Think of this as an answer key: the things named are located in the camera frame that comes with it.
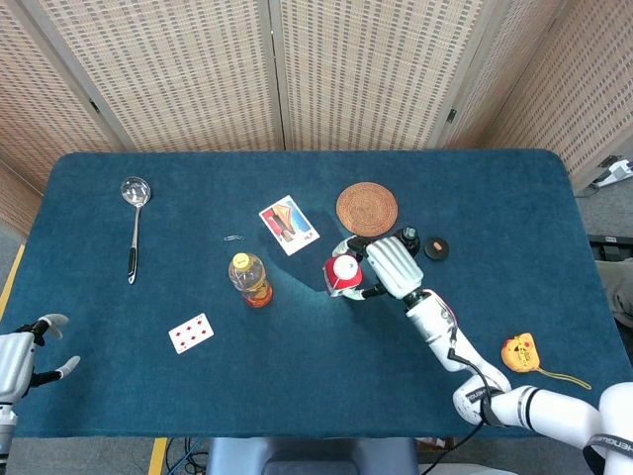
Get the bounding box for dark green glass bottle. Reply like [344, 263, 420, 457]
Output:
[398, 226, 421, 259]

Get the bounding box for diamonds playing card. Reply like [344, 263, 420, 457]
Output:
[167, 312, 216, 355]

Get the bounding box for small black round lid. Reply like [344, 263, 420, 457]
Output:
[423, 236, 451, 261]

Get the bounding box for woven folding screen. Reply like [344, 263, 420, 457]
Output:
[0, 0, 633, 238]

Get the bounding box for yellow tape measure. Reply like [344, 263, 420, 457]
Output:
[499, 332, 592, 391]

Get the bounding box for blue floor cable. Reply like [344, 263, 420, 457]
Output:
[165, 436, 209, 475]

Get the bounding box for yellow-capped orange drink bottle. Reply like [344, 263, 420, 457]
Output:
[227, 251, 274, 311]

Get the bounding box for steel ladle black handle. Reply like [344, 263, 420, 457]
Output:
[120, 176, 153, 286]

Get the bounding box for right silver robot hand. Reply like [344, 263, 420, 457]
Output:
[331, 236, 425, 302]

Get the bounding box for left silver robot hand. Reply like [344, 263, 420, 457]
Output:
[0, 313, 81, 403]

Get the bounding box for picture postcard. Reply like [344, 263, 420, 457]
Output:
[257, 194, 321, 257]

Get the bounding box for white power strip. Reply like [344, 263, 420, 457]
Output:
[591, 154, 633, 189]

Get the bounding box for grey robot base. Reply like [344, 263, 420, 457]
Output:
[205, 436, 421, 475]

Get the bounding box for red white milk carton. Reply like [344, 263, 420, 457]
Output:
[322, 253, 365, 299]

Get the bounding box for blue felt table cover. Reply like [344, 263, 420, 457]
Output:
[0, 148, 628, 440]

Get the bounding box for round woven rattan coaster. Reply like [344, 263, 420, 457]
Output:
[335, 181, 400, 238]

